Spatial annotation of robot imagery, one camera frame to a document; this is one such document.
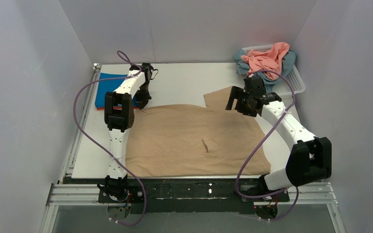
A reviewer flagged beige t shirt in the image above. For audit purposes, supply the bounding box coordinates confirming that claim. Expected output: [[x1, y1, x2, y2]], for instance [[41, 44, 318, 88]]
[[126, 87, 271, 178]]

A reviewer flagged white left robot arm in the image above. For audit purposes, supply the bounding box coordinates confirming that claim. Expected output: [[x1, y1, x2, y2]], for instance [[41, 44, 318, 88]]
[[104, 70, 152, 179]]

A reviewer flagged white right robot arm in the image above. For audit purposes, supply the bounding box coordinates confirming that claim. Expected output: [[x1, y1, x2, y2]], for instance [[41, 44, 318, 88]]
[[225, 86, 332, 195]]

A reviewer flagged grey blue t shirt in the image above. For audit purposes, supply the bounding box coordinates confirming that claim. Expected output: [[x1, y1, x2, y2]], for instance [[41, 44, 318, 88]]
[[232, 48, 305, 95]]

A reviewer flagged folded orange t shirt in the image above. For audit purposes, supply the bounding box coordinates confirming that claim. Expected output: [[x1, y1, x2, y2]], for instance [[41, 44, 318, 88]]
[[96, 105, 138, 111]]

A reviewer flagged folded blue t shirt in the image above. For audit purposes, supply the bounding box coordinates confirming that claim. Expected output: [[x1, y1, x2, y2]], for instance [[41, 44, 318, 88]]
[[95, 73, 127, 107]]

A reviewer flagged pink t shirt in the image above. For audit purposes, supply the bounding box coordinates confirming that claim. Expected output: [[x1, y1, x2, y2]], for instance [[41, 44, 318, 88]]
[[240, 42, 290, 74]]

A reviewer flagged white plastic basket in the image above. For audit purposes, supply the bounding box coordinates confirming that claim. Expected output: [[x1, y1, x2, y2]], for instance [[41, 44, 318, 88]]
[[233, 42, 305, 98]]

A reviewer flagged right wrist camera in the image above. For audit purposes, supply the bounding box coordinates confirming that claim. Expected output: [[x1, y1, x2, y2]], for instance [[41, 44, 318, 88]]
[[244, 76, 282, 101]]

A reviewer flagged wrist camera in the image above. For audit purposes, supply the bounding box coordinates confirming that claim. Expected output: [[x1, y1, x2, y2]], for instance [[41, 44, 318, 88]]
[[129, 63, 159, 84], [244, 76, 282, 101]]

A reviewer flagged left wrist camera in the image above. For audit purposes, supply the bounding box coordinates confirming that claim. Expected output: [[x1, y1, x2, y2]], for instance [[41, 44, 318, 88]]
[[129, 63, 159, 84]]

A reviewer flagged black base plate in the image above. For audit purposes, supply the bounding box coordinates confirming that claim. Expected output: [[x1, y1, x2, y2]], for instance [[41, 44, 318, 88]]
[[97, 177, 289, 214]]

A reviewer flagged aluminium frame rail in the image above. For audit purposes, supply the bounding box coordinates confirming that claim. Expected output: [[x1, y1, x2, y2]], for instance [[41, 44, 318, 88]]
[[41, 63, 345, 233]]

